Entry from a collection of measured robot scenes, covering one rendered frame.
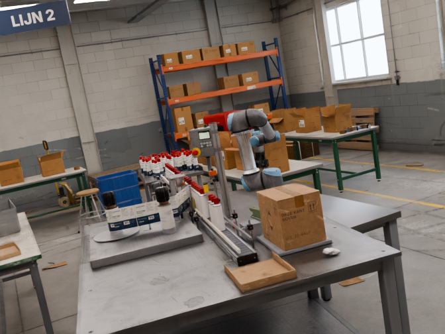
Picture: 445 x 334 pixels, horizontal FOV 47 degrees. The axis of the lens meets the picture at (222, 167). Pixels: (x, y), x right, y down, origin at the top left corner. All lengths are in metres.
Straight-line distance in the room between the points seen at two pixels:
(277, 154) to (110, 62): 6.47
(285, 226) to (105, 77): 8.58
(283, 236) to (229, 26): 9.58
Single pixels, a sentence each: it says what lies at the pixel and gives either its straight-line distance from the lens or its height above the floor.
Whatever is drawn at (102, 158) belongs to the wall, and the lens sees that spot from 10.83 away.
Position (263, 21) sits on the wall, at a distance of 12.34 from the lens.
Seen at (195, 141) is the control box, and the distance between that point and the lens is 3.38.
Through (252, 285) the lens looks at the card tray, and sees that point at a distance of 2.31.
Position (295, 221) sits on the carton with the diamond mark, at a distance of 2.64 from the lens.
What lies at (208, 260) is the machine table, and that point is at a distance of 2.78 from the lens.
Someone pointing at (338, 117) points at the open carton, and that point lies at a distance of 7.42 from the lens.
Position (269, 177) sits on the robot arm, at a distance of 3.33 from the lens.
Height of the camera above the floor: 1.74
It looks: 9 degrees down
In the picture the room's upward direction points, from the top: 10 degrees counter-clockwise
